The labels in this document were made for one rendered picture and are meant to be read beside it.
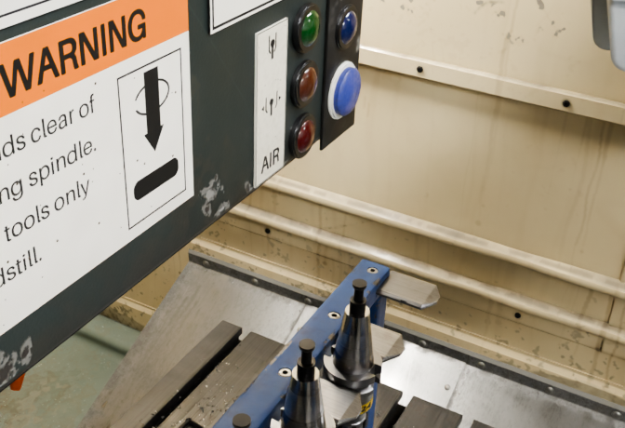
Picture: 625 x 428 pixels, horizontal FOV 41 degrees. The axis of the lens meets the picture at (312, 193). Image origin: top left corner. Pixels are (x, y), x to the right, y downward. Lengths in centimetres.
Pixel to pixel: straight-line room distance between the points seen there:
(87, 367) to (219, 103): 154
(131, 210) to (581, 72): 93
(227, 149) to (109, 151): 9
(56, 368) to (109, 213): 157
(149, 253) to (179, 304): 129
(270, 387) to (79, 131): 59
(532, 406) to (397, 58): 62
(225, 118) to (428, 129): 94
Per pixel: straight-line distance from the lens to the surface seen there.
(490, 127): 130
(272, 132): 45
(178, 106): 37
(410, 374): 152
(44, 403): 185
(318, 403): 82
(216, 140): 41
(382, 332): 98
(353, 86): 52
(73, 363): 193
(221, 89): 40
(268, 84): 44
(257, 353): 143
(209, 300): 166
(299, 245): 156
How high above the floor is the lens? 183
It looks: 30 degrees down
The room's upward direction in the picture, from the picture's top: 3 degrees clockwise
